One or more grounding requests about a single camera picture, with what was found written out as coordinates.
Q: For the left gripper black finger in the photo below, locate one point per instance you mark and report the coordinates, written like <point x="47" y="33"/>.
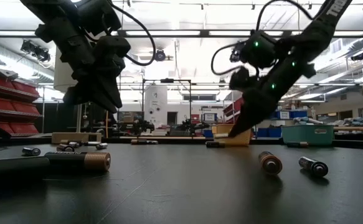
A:
<point x="112" y="87"/>
<point x="87" y="95"/>

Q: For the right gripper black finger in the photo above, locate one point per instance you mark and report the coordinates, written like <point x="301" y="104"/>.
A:
<point x="262" y="110"/>
<point x="248" y="109"/>

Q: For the yellow plastic bin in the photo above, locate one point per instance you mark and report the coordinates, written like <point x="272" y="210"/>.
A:
<point x="240" y="141"/>

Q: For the black background robot arm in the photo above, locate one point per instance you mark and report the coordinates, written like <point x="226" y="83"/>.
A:
<point x="140" y="126"/>
<point x="193" y="126"/>

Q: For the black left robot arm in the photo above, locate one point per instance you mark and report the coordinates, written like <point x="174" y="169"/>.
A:
<point x="53" y="18"/>

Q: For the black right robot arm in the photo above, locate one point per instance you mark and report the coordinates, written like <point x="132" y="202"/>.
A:
<point x="321" y="28"/>

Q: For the red tilted storage bin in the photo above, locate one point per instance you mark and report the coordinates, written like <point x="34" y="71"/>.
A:
<point x="231" y="110"/>

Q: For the blue storage bin row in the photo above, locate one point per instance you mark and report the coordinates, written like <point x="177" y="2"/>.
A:
<point x="296" y="114"/>

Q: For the white blue sign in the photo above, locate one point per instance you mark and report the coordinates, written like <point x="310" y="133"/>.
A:
<point x="209" y="117"/>

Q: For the white shade wooden base lamp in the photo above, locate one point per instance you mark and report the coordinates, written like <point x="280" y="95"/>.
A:
<point x="75" y="137"/>

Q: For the silver black battery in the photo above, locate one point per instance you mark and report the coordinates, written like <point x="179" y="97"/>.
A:
<point x="92" y="143"/>
<point x="152" y="142"/>
<point x="74" y="144"/>
<point x="313" y="166"/>
<point x="101" y="146"/>
<point x="31" y="151"/>

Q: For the teal plastic bin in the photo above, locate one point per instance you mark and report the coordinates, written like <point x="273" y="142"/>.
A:
<point x="305" y="135"/>

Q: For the white air vent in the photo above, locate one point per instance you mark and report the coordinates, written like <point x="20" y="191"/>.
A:
<point x="336" y="46"/>

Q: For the red storage bin rack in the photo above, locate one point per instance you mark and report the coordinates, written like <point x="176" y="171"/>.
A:
<point x="10" y="105"/>

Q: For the wooden workbench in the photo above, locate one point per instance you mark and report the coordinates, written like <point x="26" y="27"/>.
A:
<point x="355" y="128"/>

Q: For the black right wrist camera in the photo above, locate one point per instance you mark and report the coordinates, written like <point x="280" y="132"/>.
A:
<point x="239" y="78"/>

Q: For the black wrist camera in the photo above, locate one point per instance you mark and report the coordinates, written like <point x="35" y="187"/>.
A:
<point x="239" y="78"/>
<point x="112" y="46"/>

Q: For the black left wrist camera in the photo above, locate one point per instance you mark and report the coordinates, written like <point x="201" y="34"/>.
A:
<point x="112" y="46"/>

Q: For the black metal frame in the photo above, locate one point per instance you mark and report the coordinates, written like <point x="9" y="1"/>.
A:
<point x="167" y="80"/>

